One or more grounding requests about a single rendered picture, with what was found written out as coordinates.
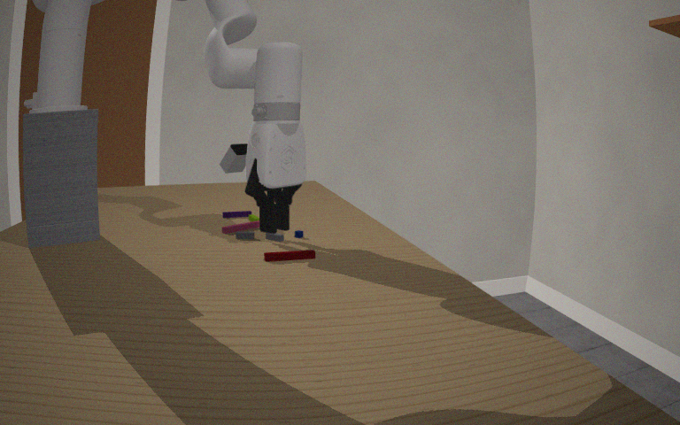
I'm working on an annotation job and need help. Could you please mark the pink rod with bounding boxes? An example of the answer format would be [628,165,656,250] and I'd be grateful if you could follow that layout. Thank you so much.
[222,220,259,234]

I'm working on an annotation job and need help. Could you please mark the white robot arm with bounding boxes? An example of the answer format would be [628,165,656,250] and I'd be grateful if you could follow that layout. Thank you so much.
[24,0,303,174]

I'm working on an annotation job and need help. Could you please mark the purple rod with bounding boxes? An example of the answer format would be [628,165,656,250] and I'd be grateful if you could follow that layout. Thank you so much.
[223,211,251,218]

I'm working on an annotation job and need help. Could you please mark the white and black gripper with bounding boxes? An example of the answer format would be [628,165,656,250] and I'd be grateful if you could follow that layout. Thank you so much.
[245,120,306,234]

